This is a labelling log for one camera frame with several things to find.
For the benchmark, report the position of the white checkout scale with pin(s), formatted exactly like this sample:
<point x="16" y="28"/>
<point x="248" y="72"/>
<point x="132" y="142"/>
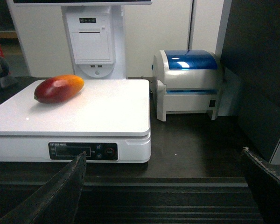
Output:
<point x="107" y="119"/>

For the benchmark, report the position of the white POS terminal stand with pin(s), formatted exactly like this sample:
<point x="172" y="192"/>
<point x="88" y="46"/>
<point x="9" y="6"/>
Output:
<point x="95" y="34"/>

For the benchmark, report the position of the dark red mango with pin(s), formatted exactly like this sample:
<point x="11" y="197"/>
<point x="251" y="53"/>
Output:
<point x="58" y="89"/>

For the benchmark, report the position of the black barcode scanner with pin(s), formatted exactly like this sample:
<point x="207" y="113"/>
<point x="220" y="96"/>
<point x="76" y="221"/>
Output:
<point x="6" y="80"/>

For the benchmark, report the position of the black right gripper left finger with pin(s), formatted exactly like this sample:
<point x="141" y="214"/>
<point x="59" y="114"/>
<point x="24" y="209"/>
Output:
<point x="56" y="202"/>

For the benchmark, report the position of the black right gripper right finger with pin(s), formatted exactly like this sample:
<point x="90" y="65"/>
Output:
<point x="263" y="179"/>

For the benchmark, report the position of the white blue label printer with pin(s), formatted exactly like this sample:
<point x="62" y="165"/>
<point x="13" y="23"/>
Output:
<point x="186" y="81"/>

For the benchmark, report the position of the black checkout counter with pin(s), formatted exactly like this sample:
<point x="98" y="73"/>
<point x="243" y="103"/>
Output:
<point x="193" y="176"/>

